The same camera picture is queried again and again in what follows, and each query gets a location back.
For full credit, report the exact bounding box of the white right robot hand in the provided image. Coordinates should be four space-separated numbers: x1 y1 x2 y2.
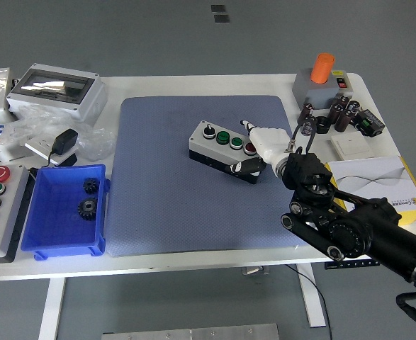
228 119 291 177

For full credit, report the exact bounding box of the grey four-button control box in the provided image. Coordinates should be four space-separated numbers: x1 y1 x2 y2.
189 120 268 185

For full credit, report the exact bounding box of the black desk control panel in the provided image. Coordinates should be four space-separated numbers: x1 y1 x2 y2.
323 259 381 271

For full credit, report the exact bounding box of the grey five-button control box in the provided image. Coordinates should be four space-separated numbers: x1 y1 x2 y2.
0 164 35 264

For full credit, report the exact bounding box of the dark brown capacitor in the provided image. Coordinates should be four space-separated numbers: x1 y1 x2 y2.
300 119 318 137
327 94 349 123
345 100 363 125
334 109 354 132
298 103 315 125

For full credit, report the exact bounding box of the orange cylinder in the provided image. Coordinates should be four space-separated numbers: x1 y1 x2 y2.
309 52 336 85

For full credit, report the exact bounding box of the black power module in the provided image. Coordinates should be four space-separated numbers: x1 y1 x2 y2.
351 108 386 138

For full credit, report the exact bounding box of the white and yellow cardboard box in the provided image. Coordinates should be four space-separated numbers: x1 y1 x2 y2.
323 155 416 227

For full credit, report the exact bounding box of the grey-blue textured mat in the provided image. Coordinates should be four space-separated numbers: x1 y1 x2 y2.
105 94 310 258

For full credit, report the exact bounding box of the white table leg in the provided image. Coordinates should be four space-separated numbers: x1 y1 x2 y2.
296 263 327 329
37 278 67 340

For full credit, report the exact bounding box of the clear plastic bag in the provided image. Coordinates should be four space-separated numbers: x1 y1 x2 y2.
1 104 118 162

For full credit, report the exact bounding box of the small black gear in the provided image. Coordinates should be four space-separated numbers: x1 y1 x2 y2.
82 177 101 195

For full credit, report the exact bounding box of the large black gear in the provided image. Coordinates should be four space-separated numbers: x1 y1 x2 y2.
77 196 99 221

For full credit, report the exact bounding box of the black power adapter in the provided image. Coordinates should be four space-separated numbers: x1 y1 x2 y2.
47 128 79 166

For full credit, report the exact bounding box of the grey metal floor plate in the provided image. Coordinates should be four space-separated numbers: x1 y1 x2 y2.
101 322 281 340

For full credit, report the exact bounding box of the blue plastic bin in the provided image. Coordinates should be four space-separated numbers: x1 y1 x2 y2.
20 163 111 262

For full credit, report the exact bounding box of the white socket plate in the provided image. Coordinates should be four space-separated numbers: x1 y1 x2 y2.
24 136 78 167

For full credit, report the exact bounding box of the black ring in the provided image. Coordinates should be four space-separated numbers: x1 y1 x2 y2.
315 115 331 135

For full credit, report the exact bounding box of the grey switch box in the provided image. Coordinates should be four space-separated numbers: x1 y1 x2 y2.
291 68 354 110

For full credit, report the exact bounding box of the white wall switch plate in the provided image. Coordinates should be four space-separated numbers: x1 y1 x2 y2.
326 134 376 159

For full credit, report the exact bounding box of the metal bracket under table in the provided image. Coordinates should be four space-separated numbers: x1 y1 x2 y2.
242 266 271 276

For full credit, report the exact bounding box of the black cable under table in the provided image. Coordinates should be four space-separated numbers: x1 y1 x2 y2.
285 263 335 340

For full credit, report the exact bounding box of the grey enclosure with clear lid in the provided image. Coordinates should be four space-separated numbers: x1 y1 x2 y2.
6 62 108 125

